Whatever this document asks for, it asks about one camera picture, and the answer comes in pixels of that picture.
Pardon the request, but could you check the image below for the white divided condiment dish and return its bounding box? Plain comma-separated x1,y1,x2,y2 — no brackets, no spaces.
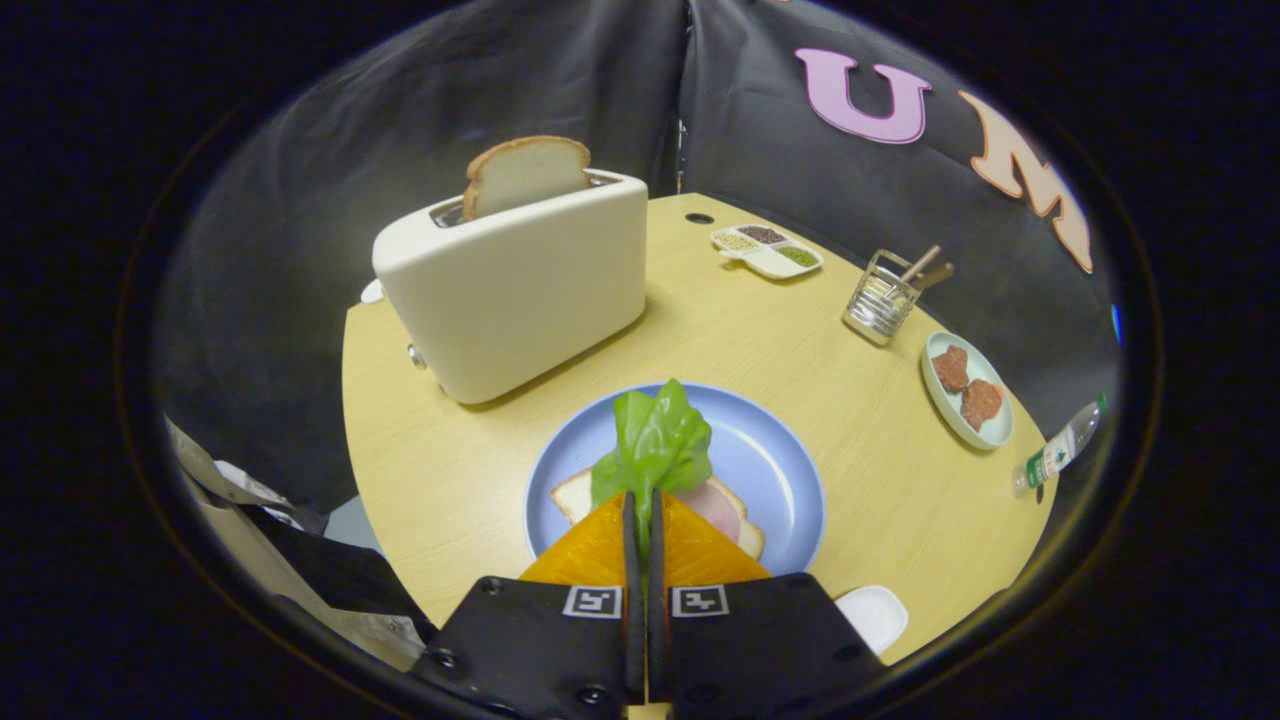
710,224,825,281

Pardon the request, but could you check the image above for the brown meat patty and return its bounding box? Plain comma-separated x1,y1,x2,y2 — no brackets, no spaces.
931,345,971,394
960,379,1004,433

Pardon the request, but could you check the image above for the wire mesh utensil holder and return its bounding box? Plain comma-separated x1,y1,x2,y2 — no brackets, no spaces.
842,248,923,347

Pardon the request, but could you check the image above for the green lettuce leaf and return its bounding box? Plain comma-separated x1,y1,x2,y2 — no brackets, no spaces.
590,378,714,556

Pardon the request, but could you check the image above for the blue plate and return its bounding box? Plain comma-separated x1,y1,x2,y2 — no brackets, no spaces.
524,383,827,578

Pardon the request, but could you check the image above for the dark cloth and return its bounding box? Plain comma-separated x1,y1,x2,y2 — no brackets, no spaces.
240,505,436,641

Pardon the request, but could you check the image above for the white toaster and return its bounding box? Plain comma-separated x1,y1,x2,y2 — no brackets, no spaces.
372,168,649,405

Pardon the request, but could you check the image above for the white bread slice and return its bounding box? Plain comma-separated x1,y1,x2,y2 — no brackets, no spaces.
550,468,766,561
462,135,593,222

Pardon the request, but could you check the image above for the clear plastic water bottle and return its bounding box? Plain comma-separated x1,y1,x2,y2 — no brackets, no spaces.
1012,393,1109,498

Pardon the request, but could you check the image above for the white plate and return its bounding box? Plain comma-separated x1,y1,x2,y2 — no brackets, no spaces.
835,585,909,656

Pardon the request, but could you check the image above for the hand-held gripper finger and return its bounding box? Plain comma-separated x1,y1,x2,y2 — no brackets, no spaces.
648,488,886,720
410,490,646,720

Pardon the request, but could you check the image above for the pale green plate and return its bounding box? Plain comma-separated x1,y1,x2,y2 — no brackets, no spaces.
920,331,1014,450

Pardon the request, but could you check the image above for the pink ham slice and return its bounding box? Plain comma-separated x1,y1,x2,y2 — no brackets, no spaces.
672,482,743,546

